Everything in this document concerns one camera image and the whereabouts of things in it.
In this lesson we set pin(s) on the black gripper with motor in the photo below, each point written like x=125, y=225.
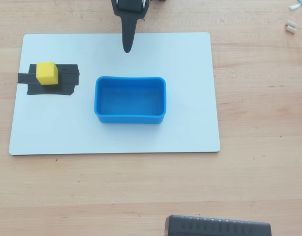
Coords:
x=127, y=18

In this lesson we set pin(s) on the yellow cube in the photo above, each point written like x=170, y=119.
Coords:
x=46, y=73

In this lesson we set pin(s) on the blue rectangular bin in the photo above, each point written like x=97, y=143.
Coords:
x=130, y=100

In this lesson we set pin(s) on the white rectangular board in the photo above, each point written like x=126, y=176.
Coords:
x=141, y=137

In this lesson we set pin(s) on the black tape patch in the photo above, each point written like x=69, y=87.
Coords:
x=67, y=78

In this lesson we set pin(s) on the short wooden dowel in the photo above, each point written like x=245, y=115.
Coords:
x=290, y=29
x=291, y=24

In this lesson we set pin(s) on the white paper scrap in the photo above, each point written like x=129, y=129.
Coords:
x=294, y=7

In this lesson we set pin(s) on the black slotted device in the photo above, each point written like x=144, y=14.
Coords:
x=215, y=227

